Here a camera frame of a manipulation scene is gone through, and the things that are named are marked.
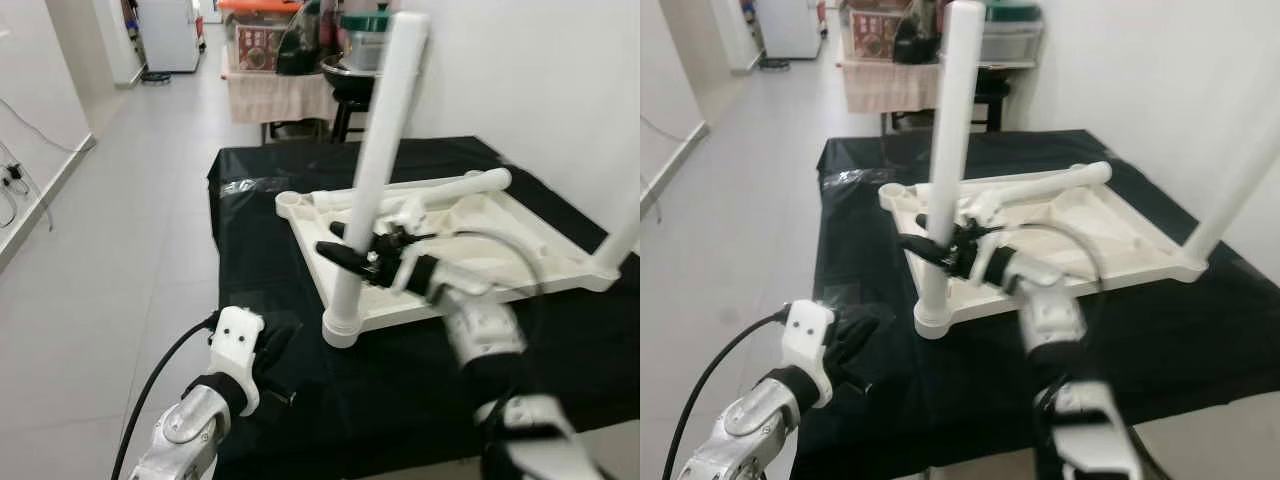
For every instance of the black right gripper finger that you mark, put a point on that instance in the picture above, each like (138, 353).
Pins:
(922, 250)
(342, 255)
(922, 223)
(340, 231)

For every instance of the white plastic table top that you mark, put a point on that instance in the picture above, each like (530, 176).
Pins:
(470, 260)
(1100, 240)

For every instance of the white plastic table leg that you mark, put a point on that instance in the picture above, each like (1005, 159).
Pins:
(1050, 180)
(460, 184)
(620, 240)
(385, 130)
(955, 120)
(1235, 190)

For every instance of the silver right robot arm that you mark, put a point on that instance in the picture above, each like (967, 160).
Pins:
(1060, 330)
(490, 340)

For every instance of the clear plastic wrap piece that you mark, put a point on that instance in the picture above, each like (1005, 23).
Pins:
(250, 184)
(850, 176)

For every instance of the black wooden stool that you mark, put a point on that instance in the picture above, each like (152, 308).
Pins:
(998, 100)
(350, 105)

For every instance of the beige cloth covered table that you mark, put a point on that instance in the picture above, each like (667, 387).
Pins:
(275, 98)
(890, 88)

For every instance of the black bag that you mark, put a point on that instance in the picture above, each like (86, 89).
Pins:
(298, 45)
(915, 40)

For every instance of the clear container green lid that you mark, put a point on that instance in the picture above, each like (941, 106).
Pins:
(1015, 40)
(365, 40)

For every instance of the white standing appliance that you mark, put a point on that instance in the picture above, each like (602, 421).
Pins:
(168, 30)
(790, 25)

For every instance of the black power plug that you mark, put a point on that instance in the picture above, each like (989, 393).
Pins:
(13, 173)

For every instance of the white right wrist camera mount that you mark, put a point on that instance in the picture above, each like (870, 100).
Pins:
(420, 272)
(995, 262)

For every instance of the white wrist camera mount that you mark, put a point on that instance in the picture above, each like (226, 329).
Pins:
(808, 340)
(235, 345)
(420, 272)
(995, 262)

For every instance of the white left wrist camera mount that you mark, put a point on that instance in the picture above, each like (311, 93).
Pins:
(235, 345)
(808, 340)

